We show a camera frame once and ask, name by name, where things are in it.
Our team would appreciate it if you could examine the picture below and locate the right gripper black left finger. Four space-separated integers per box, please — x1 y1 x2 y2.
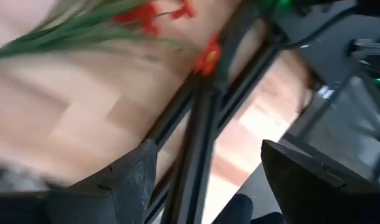
0 139 158 224

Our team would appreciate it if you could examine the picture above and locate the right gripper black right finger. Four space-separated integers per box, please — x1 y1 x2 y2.
260 139 380 224

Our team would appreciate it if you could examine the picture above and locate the red artificial flower bunch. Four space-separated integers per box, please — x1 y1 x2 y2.
0 0 224 77

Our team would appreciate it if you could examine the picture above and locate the black metal table frame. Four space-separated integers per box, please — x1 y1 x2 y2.
143 0 290 224

